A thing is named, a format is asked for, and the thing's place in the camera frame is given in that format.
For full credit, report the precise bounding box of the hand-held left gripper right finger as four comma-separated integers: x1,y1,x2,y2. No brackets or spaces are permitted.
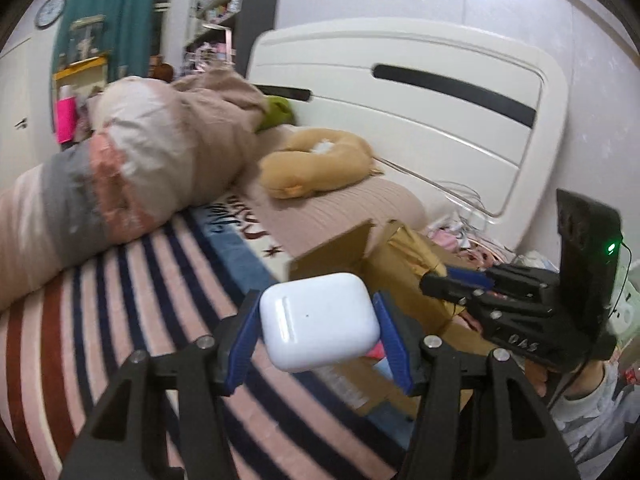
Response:
371,290,581,480

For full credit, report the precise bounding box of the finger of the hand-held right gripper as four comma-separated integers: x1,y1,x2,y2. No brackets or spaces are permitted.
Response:
419,272,488,313
445,264,493,288

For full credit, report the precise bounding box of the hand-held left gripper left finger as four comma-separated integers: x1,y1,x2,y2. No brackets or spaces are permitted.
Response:
59,289,262,480

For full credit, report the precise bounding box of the light blue square case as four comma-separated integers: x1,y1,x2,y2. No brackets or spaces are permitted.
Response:
372,357,401,386

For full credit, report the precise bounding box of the white earbuds case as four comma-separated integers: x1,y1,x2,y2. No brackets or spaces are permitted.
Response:
258,272,382,373

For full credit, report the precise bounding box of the brown cardboard box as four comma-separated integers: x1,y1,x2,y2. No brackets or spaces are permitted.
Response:
287,219,501,421

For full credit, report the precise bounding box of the person's right forearm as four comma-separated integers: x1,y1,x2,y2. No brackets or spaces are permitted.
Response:
550,360,635,467

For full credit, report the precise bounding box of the person's right hand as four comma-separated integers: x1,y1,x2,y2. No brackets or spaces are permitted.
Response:
525,355,608,401

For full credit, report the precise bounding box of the pink pouch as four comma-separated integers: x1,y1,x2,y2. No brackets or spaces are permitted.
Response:
430,227,506,267

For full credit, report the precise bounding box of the white power strip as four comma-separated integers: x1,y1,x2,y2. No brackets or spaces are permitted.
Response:
606,260,640,348

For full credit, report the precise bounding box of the striped printed blanket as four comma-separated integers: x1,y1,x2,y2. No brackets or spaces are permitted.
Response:
0,205,416,480

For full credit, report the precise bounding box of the pink ribbed pillow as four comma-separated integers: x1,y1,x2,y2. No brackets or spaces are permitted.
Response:
252,125,428,261

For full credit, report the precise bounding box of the white bed headboard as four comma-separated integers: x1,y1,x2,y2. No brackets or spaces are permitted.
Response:
247,17,571,261

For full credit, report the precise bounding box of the tan plush toy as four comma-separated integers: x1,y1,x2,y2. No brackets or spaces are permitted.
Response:
258,129,386,200

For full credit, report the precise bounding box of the pink grey rolled duvet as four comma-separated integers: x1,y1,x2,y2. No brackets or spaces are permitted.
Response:
0,67,271,311

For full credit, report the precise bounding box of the green plush toy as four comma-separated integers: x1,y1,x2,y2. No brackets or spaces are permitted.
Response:
255,95,297,133

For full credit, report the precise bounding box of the pink bag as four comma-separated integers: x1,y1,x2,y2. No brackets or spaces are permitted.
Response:
55,95,78,143

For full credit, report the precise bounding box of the brown plush toy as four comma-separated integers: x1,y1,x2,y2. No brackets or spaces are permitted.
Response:
151,55,175,82

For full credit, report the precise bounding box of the yellow shelf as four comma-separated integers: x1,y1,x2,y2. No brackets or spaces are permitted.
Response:
52,55,108,88

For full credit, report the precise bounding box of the dark bookshelf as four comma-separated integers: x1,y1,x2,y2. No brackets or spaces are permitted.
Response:
182,0,286,78

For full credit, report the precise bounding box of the white door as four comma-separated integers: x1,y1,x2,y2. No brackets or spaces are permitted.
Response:
0,35,56,186

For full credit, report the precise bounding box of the glass fish tank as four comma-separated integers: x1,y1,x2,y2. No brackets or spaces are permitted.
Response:
67,15,108,61

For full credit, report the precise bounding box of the window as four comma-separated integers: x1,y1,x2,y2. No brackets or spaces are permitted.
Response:
150,0,177,56

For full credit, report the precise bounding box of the teal curtain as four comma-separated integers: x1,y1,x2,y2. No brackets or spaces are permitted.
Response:
50,0,161,83

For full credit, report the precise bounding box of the white cable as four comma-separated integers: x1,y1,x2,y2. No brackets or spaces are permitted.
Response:
385,159,507,252

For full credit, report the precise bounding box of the round wall clock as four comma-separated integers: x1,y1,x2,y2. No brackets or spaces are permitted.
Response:
34,0,67,29

